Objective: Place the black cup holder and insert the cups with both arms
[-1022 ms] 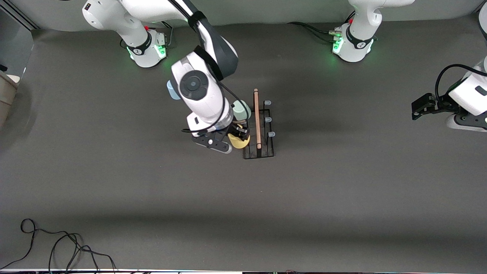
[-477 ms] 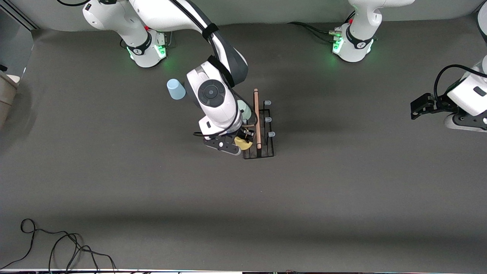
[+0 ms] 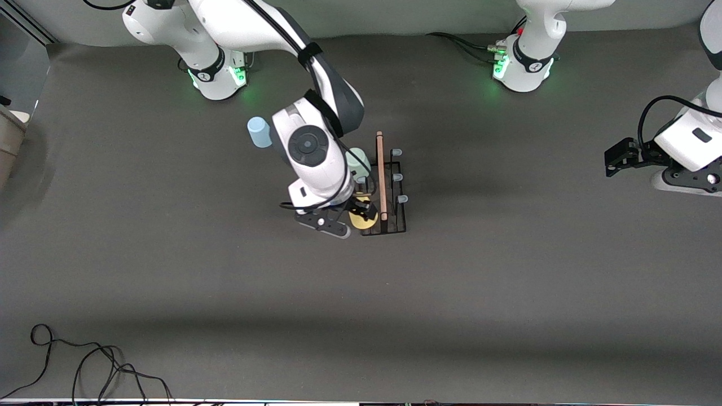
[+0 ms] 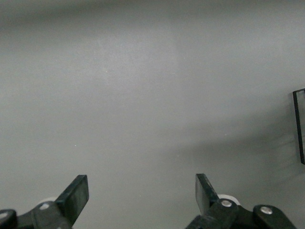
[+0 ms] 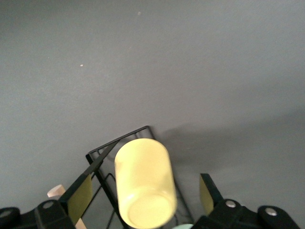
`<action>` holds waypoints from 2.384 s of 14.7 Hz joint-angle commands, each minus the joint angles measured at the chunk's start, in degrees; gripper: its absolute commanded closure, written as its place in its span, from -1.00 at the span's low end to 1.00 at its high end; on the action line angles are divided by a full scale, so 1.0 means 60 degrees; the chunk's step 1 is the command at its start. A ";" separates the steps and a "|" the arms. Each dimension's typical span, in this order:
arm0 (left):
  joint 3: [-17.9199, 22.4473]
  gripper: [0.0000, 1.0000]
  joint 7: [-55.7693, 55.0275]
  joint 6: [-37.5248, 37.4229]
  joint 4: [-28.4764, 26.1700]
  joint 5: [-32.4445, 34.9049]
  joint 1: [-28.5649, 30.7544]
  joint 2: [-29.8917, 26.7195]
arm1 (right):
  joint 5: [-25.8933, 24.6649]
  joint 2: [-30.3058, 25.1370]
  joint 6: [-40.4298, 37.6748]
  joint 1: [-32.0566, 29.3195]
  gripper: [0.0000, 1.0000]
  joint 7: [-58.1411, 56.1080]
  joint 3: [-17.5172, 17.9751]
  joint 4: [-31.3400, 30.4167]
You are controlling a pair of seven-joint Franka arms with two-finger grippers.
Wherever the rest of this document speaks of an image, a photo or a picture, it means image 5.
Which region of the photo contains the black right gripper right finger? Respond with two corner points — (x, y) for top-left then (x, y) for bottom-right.
(199, 173), (225, 216)

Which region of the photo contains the light green plastic cup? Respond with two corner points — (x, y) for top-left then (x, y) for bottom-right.
(171, 223), (195, 229)

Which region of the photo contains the dark grey table mat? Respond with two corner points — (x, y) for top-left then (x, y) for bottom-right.
(0, 0), (305, 229)

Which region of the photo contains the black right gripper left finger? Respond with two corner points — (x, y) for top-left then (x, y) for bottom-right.
(59, 139), (121, 223)

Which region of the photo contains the yellow plastic cup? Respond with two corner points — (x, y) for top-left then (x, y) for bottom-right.
(114, 137), (178, 229)

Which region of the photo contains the black wire cup holder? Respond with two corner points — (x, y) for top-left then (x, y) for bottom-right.
(47, 125), (195, 229)

